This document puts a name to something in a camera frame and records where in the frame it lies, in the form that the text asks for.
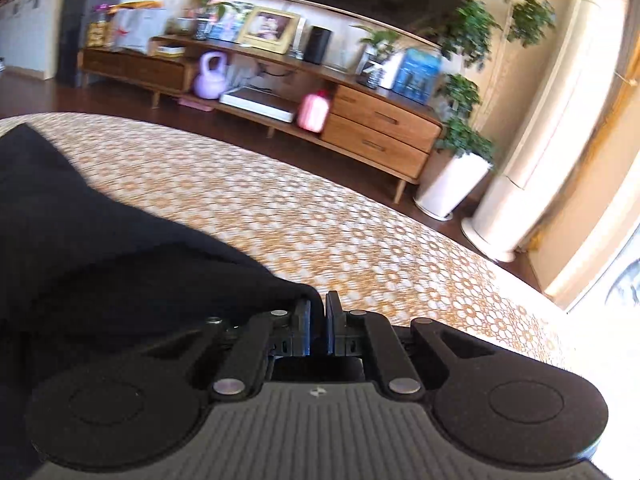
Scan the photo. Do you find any white flat box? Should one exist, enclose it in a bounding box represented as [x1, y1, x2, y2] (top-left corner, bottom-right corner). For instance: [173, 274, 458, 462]
[219, 86, 298, 123]

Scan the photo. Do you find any pink flowering potted plant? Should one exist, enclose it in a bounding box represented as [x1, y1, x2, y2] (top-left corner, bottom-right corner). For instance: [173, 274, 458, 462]
[170, 0, 241, 41]

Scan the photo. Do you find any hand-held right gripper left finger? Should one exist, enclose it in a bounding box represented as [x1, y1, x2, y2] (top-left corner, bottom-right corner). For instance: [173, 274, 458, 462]
[145, 297, 312, 403]

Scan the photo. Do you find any white gift bag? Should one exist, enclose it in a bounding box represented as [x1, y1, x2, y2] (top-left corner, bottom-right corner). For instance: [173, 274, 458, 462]
[114, 7, 166, 56]

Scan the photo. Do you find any blue family picture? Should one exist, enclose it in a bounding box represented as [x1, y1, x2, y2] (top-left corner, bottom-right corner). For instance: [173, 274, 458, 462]
[391, 47, 443, 106]

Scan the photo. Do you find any small photo print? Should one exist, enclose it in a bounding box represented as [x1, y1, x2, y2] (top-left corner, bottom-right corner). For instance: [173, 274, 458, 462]
[207, 2, 253, 43]

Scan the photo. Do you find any white upright device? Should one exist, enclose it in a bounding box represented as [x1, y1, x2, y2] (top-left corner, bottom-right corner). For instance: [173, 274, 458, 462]
[292, 17, 308, 58]

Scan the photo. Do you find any small pink suitcase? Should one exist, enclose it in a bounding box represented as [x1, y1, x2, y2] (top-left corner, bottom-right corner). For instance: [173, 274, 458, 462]
[297, 91, 332, 133]

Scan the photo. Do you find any purple kettlebell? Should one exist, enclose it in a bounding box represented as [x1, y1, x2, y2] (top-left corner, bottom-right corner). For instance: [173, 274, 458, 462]
[192, 51, 232, 100]

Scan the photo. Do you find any black sweater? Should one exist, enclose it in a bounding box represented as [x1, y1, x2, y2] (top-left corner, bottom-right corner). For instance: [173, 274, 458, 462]
[0, 124, 313, 480]

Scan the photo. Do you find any green plant in patterned vase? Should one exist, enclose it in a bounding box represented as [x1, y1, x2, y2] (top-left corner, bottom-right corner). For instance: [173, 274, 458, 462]
[350, 25, 406, 91]

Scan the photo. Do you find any tall potted tree white planter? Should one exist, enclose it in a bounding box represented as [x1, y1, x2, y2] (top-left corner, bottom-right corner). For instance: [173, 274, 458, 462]
[414, 0, 556, 221]

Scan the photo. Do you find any cream standing air conditioner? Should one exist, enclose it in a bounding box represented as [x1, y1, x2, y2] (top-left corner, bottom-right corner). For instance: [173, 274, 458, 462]
[461, 0, 631, 263]

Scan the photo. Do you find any snack jar with pink lid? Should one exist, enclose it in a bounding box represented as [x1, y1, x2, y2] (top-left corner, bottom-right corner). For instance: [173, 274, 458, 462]
[86, 4, 116, 50]

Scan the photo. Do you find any wooden television stand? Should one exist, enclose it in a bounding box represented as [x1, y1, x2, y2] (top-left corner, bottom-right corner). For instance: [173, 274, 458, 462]
[80, 34, 443, 204]

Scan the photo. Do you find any yellow-green photo frame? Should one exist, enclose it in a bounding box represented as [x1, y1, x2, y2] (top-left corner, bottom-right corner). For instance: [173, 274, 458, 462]
[236, 6, 301, 55]

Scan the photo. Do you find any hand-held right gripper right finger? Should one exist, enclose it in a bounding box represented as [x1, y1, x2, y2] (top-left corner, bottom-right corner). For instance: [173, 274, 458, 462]
[325, 291, 493, 401]

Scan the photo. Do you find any black cabinet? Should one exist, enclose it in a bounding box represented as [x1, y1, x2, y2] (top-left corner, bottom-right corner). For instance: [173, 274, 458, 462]
[55, 0, 118, 86]

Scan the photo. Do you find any yellow snack bag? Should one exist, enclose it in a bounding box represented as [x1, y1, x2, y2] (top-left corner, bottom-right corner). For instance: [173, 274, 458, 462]
[107, 0, 166, 14]

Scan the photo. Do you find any black cylinder speaker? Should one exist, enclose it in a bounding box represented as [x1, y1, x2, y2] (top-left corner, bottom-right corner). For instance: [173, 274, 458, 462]
[304, 25, 333, 65]

